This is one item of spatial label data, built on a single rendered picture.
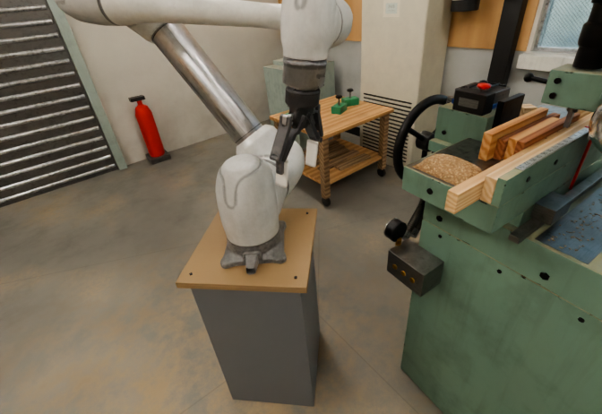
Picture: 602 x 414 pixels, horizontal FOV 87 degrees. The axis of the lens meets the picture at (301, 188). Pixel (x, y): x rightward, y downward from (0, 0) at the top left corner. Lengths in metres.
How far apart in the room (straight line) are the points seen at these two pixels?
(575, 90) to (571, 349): 0.51
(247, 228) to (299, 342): 0.39
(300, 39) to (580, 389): 0.88
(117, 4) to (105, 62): 2.34
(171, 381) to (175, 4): 1.29
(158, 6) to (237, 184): 0.42
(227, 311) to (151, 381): 0.66
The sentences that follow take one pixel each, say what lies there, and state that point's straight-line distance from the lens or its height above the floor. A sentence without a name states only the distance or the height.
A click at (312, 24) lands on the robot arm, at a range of 0.65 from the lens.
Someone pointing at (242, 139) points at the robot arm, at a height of 0.88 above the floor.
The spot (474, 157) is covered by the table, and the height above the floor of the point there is 0.90.
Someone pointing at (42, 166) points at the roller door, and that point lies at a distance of 3.31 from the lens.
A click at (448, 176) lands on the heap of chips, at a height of 0.91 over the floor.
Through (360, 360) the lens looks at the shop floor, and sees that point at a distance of 1.44.
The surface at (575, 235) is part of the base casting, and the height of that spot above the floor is 0.80.
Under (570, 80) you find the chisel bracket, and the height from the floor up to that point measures 1.05.
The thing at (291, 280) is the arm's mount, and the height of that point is 0.62.
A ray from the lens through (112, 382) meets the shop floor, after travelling 1.64.
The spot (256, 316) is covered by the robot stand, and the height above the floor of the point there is 0.49.
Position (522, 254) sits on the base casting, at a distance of 0.79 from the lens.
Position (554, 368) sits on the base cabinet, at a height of 0.53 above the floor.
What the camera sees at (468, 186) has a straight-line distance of 0.61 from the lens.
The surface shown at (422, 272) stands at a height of 0.62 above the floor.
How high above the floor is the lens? 1.24
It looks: 31 degrees down
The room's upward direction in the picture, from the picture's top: 5 degrees counter-clockwise
